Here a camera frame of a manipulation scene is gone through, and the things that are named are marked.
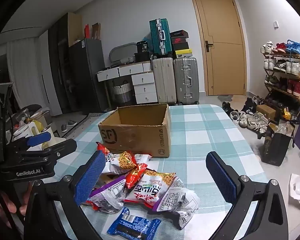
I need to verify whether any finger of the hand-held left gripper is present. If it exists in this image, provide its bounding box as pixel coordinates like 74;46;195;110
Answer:
8;132;52;153
28;139;77;161

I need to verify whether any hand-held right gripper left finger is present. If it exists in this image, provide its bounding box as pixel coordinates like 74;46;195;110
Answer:
23;151;107;240

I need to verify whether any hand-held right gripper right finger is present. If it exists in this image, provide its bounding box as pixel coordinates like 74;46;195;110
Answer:
206;151;289;240

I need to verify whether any purple and white snack packet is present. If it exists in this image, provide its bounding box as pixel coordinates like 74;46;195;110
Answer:
89;175;127;215
152;177;201;230

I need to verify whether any red cracker packet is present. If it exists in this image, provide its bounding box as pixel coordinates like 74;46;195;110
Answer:
96;142;111;156

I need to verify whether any white noodle snack packet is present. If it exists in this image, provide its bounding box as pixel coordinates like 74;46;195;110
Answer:
124;170;177;208
106;151;138;176

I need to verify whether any red snack packet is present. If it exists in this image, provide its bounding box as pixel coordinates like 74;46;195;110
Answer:
125;163;148;190

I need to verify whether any brown cardboard box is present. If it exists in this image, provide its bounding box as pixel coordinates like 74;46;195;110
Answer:
98;104;172;158

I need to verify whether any blue snack packet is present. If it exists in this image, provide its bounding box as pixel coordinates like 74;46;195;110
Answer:
106;207;162;240

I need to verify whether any person's left hand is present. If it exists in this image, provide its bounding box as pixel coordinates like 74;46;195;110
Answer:
0;180;34;229

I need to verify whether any white cup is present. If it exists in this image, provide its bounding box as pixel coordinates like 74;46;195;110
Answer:
41;126;59;148

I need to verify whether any white electric kettle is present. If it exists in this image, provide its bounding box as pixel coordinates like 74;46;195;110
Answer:
12;121;41;143

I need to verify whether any cooking pot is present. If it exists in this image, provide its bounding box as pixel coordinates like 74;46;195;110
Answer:
28;104;52;128

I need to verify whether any black paper bag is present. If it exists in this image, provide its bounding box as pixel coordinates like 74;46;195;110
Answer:
260;127;294;167

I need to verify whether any pile of sneakers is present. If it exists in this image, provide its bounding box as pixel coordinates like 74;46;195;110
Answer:
222;96;270;134

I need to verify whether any white curtain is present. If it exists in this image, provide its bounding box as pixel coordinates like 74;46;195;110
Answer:
6;39;41;108

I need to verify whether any dark refrigerator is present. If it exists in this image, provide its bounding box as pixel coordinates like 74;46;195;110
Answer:
68;39;106;113

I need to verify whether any white plastic bag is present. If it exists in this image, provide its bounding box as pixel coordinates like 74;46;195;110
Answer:
288;173;300;212

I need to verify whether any small cardboard box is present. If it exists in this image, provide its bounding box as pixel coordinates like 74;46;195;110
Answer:
256;104;277;121

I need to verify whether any woven laundry basket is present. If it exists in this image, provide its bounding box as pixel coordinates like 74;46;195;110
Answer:
112;80;133;103

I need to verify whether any dark wardrobe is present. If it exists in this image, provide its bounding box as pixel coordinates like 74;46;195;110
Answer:
48;12;83;116

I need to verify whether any silver suitcase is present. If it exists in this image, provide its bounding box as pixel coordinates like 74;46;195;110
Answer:
173;57;200;105

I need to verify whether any white desk with drawers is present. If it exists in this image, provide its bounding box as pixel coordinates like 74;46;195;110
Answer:
96;61;158;105

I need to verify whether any grey oval mirror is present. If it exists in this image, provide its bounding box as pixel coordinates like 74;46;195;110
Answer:
109;42;138;63

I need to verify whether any beige suitcase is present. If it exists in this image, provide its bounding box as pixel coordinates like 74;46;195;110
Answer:
152;57;177;104

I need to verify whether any brown paper bag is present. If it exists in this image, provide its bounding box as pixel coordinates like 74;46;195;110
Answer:
91;23;101;40

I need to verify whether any wooden shoe rack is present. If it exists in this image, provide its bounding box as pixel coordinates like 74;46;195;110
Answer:
261;52;300;112

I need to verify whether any black storage bin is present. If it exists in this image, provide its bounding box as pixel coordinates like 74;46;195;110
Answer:
134;52;152;62

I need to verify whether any wooden door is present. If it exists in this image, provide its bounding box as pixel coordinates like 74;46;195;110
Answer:
190;0;248;97

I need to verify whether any black printed bag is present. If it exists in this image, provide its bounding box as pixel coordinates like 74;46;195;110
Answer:
136;41;151;54

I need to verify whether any teal suitcase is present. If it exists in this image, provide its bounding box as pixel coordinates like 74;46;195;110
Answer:
149;18;173;57

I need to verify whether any black shoe box red stripe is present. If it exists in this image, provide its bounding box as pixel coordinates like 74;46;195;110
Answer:
170;30;188;38

